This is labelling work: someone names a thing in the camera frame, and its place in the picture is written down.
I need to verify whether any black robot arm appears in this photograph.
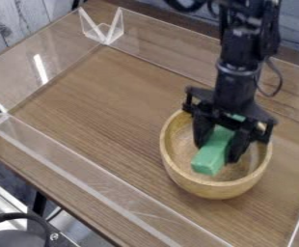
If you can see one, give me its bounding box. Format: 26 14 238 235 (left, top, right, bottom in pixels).
165 0 281 163

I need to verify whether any green rectangular block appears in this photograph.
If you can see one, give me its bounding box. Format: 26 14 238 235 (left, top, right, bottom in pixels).
191 123 237 176

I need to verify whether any grey metal bracket with screw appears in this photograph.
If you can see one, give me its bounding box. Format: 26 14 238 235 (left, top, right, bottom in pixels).
27 218 82 247

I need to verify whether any black cable loop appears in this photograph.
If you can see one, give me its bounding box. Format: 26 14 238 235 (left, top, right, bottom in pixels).
0 212 54 247

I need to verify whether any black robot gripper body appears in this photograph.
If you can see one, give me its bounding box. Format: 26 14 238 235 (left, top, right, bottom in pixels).
182 61 278 143

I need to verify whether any light wooden bowl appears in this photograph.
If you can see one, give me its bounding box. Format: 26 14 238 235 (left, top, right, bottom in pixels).
161 110 274 200

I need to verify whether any black table leg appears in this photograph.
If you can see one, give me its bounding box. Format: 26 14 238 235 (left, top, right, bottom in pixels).
32 192 48 216

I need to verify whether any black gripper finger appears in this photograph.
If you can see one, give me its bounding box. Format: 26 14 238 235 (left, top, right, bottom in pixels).
226 129 251 163
194 113 215 149

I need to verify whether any clear acrylic tray enclosure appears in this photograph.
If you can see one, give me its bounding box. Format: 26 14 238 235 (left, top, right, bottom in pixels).
0 0 299 247

